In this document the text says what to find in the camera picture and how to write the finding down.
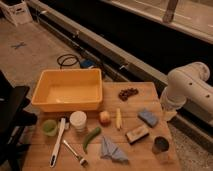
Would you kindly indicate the yellow plastic tray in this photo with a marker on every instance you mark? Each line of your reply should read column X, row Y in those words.
column 68, row 90

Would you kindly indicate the metal cup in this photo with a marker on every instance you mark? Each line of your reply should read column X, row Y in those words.
column 160, row 149

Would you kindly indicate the white cardboard box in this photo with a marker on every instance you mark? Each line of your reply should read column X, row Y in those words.
column 17, row 14

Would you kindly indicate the red apple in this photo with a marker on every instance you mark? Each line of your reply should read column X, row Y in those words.
column 104, row 118

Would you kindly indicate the blue cloth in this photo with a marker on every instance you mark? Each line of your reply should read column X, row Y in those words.
column 110, row 150

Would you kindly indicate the yellow banana piece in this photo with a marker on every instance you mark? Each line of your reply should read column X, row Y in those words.
column 118, row 119

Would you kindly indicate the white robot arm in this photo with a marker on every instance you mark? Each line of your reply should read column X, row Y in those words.
column 185, row 83

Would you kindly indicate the black whiteboard eraser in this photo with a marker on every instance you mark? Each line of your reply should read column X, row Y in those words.
column 136, row 134

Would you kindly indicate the green plastic cup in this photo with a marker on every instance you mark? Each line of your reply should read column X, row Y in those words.
column 49, row 127

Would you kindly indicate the white handled knife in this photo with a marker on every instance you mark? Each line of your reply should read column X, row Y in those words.
column 57, row 144

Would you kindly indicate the bunch of dark grapes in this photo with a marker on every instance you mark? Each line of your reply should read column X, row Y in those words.
column 126, row 93

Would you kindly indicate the white paper cup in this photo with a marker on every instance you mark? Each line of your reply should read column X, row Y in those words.
column 78, row 120

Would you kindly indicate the black chair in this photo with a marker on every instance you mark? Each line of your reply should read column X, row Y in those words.
column 13, row 120

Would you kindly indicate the blue sponge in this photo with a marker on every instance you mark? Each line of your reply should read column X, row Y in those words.
column 148, row 117

